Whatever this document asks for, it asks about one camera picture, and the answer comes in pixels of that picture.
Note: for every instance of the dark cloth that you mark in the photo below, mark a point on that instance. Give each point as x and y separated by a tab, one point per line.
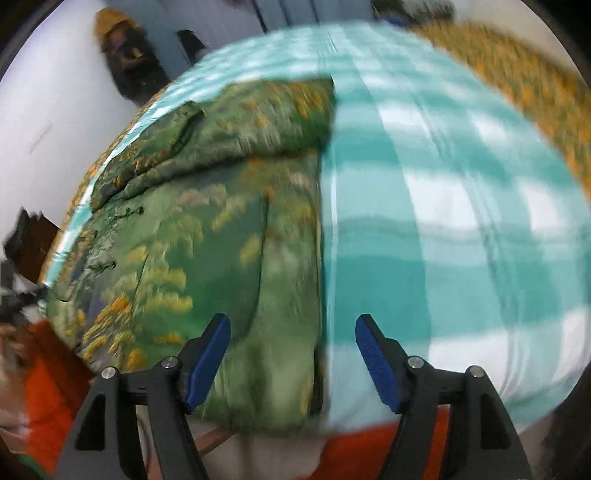
14	240

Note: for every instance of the dark hanging coats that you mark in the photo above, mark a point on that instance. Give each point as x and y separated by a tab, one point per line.
136	64

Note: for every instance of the green landscape print jacket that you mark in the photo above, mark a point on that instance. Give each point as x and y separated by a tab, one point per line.
207	258

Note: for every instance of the teal checked blanket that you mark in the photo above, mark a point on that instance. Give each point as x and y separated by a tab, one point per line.
438	207

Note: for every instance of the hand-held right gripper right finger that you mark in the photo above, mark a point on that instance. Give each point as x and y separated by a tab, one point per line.
376	364

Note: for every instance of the person's orange clothing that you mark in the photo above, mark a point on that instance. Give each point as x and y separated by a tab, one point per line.
51	401

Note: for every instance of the yellow patterned hooded garment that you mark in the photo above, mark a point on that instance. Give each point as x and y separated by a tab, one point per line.
111	21

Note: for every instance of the black hanging cloth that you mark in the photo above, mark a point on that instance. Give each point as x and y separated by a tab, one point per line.
191	44

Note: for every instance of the blue curtain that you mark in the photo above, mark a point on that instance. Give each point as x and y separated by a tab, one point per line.
207	18
318	14

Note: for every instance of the pile of clothes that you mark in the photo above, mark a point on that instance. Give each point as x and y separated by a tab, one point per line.
411	10

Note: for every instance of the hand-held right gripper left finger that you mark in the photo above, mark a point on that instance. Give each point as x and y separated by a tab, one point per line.
207	364

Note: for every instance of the dark brown cabinet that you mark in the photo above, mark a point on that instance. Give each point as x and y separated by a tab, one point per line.
39	244

